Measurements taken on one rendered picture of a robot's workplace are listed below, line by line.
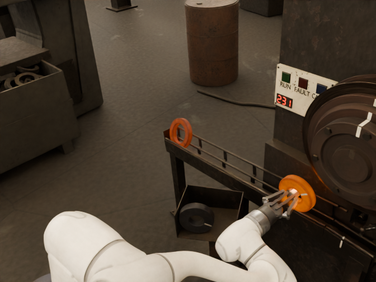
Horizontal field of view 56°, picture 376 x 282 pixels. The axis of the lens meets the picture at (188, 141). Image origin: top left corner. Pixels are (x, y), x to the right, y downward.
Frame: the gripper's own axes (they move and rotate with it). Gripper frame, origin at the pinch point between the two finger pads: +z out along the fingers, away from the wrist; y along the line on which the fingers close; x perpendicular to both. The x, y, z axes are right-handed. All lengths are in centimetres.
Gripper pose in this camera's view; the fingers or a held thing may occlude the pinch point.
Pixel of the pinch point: (296, 190)
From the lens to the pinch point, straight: 147.2
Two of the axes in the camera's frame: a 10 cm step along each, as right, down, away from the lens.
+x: -1.1, -8.0, -5.9
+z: 7.7, -4.5, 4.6
